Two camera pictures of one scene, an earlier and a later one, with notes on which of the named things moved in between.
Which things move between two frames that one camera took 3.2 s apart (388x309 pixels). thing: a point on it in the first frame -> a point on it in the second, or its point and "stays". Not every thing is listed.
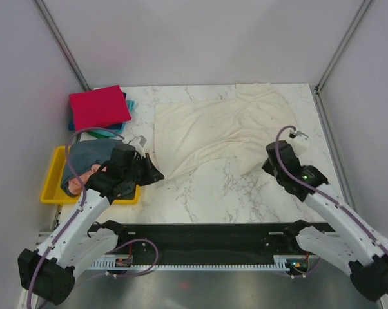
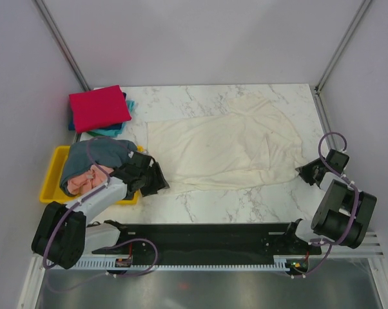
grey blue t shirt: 85,154 stays
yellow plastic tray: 54,193 stays
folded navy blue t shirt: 71,122 stays
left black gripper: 152,174 -> 159,182
